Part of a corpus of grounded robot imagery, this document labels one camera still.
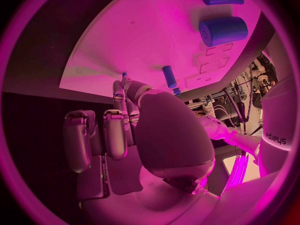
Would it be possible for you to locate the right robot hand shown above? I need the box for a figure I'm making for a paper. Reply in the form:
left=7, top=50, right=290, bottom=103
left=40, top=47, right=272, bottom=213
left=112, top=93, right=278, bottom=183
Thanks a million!
left=62, top=75, right=222, bottom=225

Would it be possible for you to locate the white task board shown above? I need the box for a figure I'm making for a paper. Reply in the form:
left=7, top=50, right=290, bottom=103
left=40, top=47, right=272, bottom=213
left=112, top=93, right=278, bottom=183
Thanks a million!
left=58, top=0, right=263, bottom=99

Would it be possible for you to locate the glowing light bar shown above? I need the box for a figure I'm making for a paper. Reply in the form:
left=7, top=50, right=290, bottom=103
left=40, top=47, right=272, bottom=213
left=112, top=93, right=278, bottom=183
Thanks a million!
left=221, top=152, right=250, bottom=194

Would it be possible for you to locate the fat blue cylinder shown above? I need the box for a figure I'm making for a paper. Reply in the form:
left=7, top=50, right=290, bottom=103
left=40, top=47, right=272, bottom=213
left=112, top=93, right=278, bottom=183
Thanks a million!
left=198, top=16, right=249, bottom=48

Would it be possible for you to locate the white cable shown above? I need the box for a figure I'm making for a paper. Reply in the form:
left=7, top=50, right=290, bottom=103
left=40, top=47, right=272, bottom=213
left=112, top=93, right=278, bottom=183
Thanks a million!
left=211, top=104, right=236, bottom=128

